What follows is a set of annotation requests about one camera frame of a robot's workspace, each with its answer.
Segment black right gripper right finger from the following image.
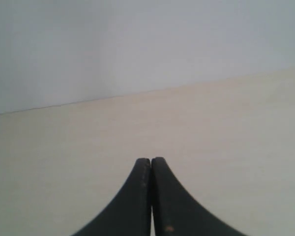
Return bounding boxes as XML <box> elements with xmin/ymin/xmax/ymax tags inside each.
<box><xmin>151</xmin><ymin>157</ymin><xmax>244</xmax><ymax>236</ymax></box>

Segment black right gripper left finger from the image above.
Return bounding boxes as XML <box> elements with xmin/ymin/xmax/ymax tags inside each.
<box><xmin>74</xmin><ymin>158</ymin><xmax>151</xmax><ymax>236</ymax></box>

